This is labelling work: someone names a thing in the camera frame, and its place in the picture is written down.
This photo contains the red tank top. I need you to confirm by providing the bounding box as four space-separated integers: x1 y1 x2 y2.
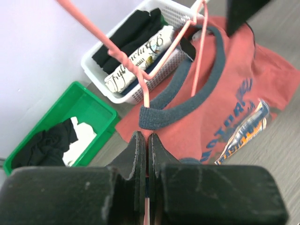
116 16 300 165

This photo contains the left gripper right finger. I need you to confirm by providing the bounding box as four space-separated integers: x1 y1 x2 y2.
148 134 289 225

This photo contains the black garment in tray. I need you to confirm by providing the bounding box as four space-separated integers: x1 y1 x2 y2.
11 119 78 169

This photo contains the pink wire hanger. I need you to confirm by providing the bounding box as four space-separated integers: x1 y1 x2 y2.
57 0 208 107

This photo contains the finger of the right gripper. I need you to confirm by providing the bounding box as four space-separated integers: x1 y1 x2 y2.
226 0 270 37

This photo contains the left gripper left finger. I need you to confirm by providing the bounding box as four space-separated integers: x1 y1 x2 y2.
0 131 146 225

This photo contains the green plastic tray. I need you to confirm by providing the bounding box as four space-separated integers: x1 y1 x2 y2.
3 82 120 176

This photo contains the black folded garment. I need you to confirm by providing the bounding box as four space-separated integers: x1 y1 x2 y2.
92 8 163 74

